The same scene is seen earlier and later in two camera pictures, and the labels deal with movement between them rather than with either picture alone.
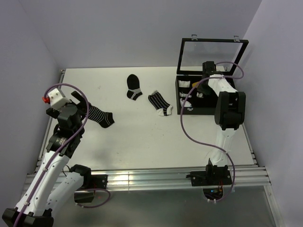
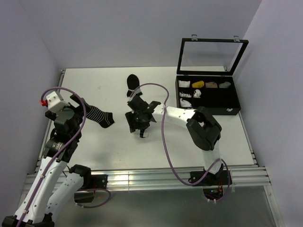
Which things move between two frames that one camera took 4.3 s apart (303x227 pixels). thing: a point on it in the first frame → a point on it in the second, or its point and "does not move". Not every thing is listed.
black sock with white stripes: x=104 y=119 does not move
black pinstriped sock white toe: x=164 y=108 → x=144 y=133
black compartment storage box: x=200 y=98 does not move
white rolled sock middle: x=184 y=95 does not move
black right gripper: x=205 y=92 → x=130 y=117
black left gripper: x=82 y=106 does not move
